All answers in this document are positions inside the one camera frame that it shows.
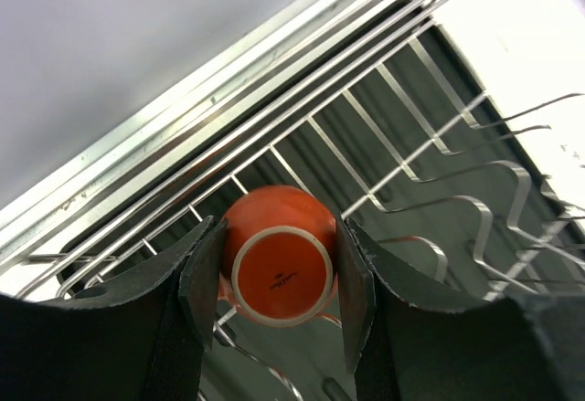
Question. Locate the aluminium left side rail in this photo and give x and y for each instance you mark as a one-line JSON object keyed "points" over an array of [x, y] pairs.
{"points": [[123, 162]]}

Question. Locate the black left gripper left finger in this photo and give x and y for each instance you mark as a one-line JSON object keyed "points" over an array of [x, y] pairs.
{"points": [[138, 336]]}

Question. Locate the orange mug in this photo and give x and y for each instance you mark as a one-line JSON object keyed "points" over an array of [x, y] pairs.
{"points": [[279, 260]]}

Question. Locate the black drip tray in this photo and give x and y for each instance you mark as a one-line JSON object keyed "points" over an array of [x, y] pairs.
{"points": [[390, 128]]}

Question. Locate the metal wire dish rack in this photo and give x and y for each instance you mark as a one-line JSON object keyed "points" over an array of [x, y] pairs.
{"points": [[522, 51]]}

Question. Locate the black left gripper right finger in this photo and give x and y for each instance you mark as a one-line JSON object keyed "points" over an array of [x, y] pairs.
{"points": [[410, 337]]}

